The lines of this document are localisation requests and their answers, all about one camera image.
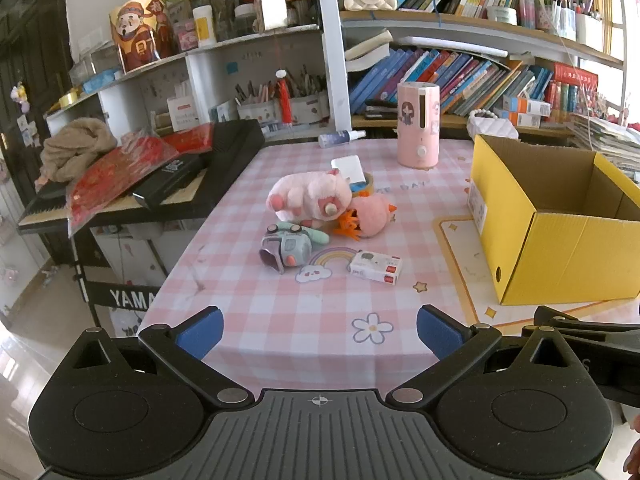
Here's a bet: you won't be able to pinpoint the white quilted purse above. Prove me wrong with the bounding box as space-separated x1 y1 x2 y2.
467 108 520 141

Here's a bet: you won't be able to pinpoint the black keyboard stand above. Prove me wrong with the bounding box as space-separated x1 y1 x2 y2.
72 225 161 331

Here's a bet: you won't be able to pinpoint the white pen cup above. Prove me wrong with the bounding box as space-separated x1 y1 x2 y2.
575 0 606 53

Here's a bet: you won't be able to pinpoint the stack of papers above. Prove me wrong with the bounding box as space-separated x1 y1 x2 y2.
570 112 640 181

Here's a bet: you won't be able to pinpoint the yellow tape roll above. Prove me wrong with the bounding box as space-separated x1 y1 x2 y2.
348 172 376 196

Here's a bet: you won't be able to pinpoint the pink humidifier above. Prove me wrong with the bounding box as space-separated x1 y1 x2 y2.
396 81 442 169

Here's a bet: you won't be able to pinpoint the red book set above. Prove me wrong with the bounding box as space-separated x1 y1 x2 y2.
545 62 601 121

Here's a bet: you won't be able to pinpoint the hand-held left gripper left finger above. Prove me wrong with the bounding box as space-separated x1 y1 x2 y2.
75 305 253 408

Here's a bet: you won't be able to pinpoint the white bottle yellow label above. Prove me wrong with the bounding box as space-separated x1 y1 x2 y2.
192 5 217 48

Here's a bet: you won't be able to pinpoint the orange and white box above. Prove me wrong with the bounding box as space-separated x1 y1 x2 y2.
500 110 543 127
504 96 551 115

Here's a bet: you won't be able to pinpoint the row of leaning books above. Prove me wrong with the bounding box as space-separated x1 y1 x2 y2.
348 47 553 116

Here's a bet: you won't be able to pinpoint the red tassel ornament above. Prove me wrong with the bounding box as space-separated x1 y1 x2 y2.
275 70 296 126

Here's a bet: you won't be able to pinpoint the person's right hand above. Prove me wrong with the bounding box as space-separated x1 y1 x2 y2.
623 408 640 475

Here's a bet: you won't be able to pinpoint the small white box red label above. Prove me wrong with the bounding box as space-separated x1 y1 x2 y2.
348 250 403 285

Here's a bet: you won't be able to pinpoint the white card red label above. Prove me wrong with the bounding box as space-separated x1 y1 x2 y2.
166 95 198 128

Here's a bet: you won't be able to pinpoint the stacked white books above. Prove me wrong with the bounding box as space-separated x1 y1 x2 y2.
345 30 396 72

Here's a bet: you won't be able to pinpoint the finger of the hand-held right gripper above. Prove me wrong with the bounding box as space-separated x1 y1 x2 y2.
534 305 640 336

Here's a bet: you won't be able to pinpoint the white bookshelf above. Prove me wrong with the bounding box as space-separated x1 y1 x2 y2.
45 0 626 143

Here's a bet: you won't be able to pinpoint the red printed packet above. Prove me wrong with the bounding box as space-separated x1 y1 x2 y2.
160 124 219 154
66 132 181 236

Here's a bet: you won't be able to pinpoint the black case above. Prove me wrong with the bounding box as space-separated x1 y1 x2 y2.
132 152 203 209

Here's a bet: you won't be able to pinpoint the glass jar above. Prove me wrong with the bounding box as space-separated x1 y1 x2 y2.
234 4 257 36

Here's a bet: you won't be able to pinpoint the pink chick plush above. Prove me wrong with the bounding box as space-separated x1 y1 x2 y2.
331 195 398 243

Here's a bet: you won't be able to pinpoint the black keyboard piano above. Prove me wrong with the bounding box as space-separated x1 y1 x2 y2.
17 119 266 235

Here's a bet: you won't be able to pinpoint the white pen holder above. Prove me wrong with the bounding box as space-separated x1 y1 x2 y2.
290 65 331 123
235 67 278 123

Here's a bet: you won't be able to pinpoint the fortune god figure box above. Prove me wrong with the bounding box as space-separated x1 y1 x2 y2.
109 0 176 73

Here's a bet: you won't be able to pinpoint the yellow cardboard box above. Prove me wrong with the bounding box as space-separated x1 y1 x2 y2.
467 134 640 307

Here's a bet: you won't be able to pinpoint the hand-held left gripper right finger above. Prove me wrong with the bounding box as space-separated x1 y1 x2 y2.
386 305 576 406

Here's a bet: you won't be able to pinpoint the white jar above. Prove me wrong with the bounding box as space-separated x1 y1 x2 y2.
487 6 518 26

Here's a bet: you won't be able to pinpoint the cardboard frame mirror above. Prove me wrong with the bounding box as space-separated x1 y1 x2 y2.
252 0 291 33

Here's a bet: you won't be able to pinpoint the pink plush toy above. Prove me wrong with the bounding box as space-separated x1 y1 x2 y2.
265 169 353 226

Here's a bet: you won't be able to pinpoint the pink checkered tablecloth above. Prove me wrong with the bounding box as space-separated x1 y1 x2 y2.
139 137 640 396

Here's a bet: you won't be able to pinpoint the spray bottle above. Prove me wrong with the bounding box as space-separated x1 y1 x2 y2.
318 130 367 149

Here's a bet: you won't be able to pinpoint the beige cloth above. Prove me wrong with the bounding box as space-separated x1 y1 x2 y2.
39 118 118 184

